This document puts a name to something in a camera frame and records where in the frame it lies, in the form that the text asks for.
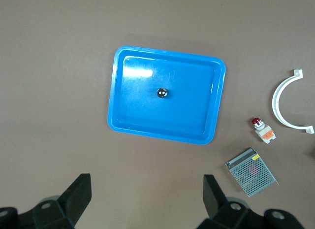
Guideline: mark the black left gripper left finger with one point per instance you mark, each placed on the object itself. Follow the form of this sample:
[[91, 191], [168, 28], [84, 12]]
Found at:
[[73, 199]]

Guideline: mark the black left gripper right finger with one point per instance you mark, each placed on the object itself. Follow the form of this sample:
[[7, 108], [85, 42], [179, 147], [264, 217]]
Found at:
[[212, 199]]

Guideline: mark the small metal ball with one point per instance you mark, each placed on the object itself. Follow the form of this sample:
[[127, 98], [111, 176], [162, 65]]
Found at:
[[162, 92]]

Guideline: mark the metal mesh power supply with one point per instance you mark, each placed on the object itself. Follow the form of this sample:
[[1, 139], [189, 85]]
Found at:
[[251, 173]]

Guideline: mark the red push button orange block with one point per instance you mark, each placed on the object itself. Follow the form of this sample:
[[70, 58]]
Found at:
[[264, 133]]

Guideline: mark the blue plastic tray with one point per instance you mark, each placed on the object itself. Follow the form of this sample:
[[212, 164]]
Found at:
[[184, 110]]

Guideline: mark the large white pipe clamp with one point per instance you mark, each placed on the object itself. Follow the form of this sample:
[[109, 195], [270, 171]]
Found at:
[[275, 101]]

